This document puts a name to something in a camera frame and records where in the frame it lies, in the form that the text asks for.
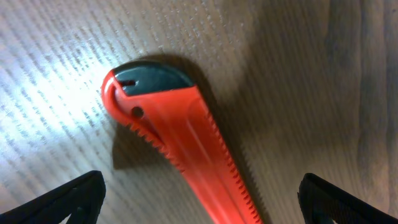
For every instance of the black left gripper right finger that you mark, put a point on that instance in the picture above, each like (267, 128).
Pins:
(322, 202)

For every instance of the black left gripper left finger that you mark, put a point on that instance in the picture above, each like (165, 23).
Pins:
(78, 201)

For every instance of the red utility knife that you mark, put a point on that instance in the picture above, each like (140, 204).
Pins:
(164, 106)

